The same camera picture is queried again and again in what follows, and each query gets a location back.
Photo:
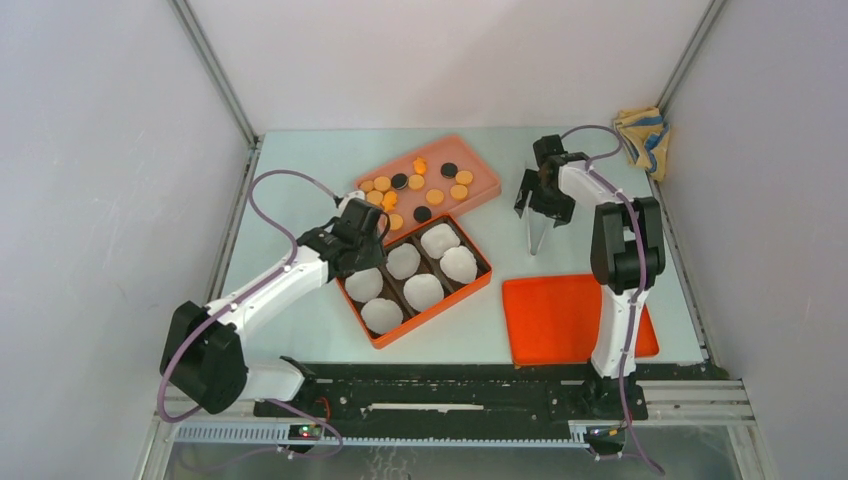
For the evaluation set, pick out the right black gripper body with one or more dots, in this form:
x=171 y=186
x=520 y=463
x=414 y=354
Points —
x=542 y=196

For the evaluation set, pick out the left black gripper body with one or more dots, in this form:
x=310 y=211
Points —
x=372 y=253

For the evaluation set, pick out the metal tongs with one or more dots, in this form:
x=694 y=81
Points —
x=537 y=226

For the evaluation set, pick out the black sandwich cookie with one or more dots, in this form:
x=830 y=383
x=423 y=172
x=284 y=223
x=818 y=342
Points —
x=422 y=214
x=399 y=181
x=449 y=170

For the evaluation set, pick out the orange cookie box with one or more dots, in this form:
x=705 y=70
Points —
x=427 y=271

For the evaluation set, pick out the pink cookie tray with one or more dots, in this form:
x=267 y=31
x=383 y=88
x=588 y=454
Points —
x=450 y=148

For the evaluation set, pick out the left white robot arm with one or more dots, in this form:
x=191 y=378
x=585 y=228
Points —
x=204 y=353

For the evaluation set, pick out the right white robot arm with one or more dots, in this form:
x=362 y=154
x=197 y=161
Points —
x=627 y=251

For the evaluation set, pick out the white paper cup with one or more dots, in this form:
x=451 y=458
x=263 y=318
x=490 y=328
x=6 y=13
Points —
x=380 y=315
x=459 y=264
x=437 y=240
x=364 y=286
x=423 y=291
x=403 y=261

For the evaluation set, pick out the orange fish cookie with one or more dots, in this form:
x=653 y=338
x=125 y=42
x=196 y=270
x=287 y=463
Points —
x=389 y=201
x=420 y=166

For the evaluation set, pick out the yellow blue cloth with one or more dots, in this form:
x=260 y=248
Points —
x=646 y=138

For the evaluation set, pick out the orange box lid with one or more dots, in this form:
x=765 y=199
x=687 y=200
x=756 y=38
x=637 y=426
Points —
x=552 y=320

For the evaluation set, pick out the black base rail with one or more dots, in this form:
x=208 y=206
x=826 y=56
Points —
x=463 y=401

